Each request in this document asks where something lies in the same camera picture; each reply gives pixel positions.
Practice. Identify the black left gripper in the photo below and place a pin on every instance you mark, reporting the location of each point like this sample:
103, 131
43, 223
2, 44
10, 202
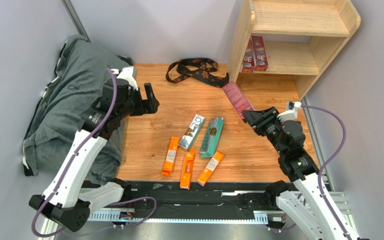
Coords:
149, 106

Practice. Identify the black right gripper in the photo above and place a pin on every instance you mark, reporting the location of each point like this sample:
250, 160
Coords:
261, 120

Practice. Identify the silver red toothpaste box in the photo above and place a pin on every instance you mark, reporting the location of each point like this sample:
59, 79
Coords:
238, 100

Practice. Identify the red 3D toothpaste box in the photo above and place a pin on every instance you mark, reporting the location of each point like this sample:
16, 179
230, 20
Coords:
261, 61
248, 61

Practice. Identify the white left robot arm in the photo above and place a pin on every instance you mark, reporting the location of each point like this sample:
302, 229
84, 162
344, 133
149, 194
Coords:
78, 156

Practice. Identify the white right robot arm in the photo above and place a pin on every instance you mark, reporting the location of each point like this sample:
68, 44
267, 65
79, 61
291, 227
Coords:
305, 173

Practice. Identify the wooden two-tier shelf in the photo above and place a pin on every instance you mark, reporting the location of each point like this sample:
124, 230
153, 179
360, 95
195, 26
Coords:
329, 24

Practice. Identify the silver teal Oral toothpaste box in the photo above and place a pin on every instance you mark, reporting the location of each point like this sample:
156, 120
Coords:
187, 140

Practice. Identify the orange toothpaste box left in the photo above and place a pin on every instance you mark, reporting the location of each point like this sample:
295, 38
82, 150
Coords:
169, 162

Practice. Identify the orange toothpaste box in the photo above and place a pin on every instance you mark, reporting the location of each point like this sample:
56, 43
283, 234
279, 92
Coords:
208, 171
169, 162
187, 169

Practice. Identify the dark green pillow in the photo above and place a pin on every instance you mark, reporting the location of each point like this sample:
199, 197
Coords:
80, 73

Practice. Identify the orange toothpaste box right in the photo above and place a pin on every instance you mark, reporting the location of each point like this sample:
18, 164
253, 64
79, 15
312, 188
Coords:
208, 171

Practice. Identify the orange toothpaste box middle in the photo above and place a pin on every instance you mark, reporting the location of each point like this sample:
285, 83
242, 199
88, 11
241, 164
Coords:
187, 169

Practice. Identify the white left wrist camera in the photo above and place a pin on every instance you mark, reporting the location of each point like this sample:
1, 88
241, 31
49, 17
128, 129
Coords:
129, 74

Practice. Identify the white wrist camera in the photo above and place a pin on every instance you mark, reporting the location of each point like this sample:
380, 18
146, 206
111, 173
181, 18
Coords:
291, 112
129, 74

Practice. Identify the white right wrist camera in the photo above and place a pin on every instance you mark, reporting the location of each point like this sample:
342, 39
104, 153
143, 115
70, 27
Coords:
291, 112

